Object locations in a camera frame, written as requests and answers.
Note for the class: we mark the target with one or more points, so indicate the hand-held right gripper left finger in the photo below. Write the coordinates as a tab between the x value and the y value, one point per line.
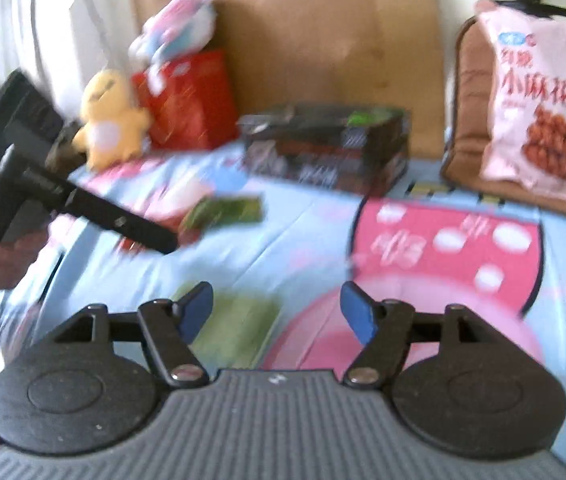
195	310

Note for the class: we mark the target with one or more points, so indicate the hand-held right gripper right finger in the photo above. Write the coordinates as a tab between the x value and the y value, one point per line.
358	310

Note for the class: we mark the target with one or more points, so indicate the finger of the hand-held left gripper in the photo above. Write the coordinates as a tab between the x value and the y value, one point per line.
123	222

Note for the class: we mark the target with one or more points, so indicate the pale green snack packet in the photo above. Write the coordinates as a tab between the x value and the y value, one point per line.
233	325

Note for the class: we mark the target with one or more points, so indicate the bright green snack packet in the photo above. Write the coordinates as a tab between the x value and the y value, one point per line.
228	215

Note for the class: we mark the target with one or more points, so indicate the black cardboard box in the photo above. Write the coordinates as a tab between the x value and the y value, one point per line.
323	160

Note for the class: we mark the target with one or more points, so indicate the yellow-green snack packet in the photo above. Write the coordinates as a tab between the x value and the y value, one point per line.
368	117

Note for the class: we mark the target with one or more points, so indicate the person's left hand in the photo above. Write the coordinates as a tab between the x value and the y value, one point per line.
13	262

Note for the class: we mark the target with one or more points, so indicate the yellow plush chick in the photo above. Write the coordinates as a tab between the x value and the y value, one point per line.
108	125

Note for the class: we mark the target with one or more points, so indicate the blue printed bedsheet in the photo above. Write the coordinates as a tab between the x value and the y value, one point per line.
438	240

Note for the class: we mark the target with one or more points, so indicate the red gift bag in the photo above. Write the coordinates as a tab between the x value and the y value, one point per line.
193	105

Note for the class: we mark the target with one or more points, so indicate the pastel plush toy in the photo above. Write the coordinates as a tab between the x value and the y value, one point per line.
175	30

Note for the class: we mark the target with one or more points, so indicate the brown seat cushion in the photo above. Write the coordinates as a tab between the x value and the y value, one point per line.
463	110

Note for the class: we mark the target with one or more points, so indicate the wooden headboard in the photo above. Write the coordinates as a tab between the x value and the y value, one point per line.
313	35

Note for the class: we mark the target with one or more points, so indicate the large pink snack bag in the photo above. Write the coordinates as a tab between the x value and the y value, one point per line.
538	110

